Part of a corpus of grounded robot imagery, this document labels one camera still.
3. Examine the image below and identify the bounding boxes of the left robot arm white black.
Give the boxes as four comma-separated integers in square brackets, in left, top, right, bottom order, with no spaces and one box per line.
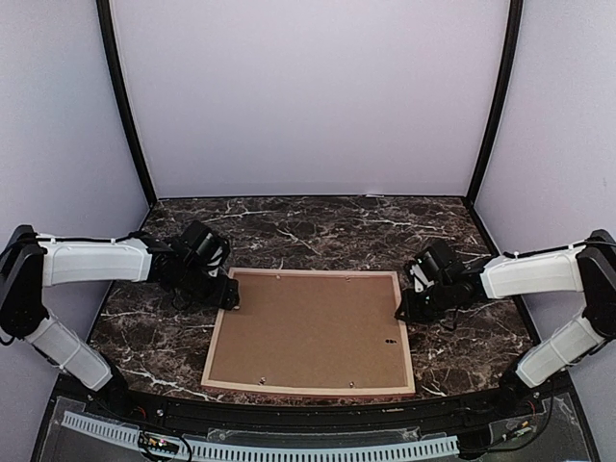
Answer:
[1,221,240,420]

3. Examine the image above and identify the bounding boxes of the black corner post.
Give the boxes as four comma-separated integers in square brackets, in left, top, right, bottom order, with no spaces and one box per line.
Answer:
[95,0,158,208]
[465,0,524,208]

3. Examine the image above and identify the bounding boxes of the left black corner post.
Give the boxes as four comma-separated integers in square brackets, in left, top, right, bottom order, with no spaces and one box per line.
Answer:
[95,0,158,208]

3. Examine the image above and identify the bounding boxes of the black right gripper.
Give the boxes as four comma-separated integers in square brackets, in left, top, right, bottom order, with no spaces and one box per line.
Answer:
[397,279,455,322]

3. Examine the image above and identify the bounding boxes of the right black corner post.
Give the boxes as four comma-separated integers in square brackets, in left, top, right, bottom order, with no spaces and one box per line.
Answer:
[465,0,524,208]

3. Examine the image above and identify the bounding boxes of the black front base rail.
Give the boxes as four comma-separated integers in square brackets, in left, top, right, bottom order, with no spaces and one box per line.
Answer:
[47,370,578,434]

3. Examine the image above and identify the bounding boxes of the white slotted cable duct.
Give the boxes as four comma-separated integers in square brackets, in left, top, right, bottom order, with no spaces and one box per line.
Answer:
[62,410,459,459]

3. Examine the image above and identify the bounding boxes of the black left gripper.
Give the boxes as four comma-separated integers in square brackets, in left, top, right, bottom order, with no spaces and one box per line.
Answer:
[176,264,238,311]

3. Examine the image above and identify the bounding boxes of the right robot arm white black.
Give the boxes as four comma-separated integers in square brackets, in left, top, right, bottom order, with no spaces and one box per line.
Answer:
[395,229,615,418]

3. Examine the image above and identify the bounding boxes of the wooden pink picture frame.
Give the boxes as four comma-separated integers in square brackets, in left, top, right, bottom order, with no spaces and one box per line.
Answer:
[199,268,416,398]

